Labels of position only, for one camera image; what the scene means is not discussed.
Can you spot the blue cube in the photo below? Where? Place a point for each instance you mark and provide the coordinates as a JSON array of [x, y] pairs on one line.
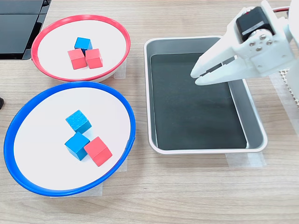
[[77, 145], [83, 43], [78, 121]]

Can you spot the red cube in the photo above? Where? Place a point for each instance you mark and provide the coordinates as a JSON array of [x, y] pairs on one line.
[[98, 151], [94, 58], [77, 59]]

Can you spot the steel tray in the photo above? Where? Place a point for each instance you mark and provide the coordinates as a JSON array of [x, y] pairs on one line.
[[254, 121]]

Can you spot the black tray mat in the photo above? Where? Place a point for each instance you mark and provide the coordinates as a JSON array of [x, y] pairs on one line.
[[187, 105]]

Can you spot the clear tape strip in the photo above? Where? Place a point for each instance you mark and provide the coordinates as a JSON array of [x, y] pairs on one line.
[[121, 70], [123, 164], [93, 190], [245, 160]]

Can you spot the white plate red rim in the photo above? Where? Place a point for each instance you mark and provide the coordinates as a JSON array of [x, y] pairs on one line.
[[58, 30]]

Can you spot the black flat device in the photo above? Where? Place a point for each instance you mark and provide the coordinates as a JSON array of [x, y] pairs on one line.
[[16, 32]]

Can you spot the white plate blue rim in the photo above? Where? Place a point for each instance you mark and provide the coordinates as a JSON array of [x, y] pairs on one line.
[[46, 163]]

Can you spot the small black object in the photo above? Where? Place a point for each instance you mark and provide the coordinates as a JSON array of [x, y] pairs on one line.
[[1, 103]]

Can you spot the pale perforated base plate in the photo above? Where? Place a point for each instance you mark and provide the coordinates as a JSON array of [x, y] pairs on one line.
[[286, 80]]

